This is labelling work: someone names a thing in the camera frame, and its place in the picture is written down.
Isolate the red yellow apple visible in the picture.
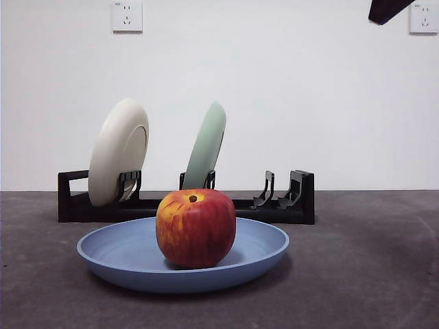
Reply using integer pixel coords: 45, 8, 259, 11
156, 188, 237, 269

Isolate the pale green plate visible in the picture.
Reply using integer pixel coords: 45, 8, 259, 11
180, 101, 228, 192

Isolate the blue plate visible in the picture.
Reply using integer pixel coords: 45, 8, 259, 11
75, 215, 291, 295

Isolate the white wall socket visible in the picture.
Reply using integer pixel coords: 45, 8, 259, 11
408, 1, 439, 35
111, 0, 143, 34

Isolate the cream plate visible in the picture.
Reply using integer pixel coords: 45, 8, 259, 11
88, 97, 150, 208

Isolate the black plate rack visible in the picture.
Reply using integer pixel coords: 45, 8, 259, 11
57, 169, 316, 226

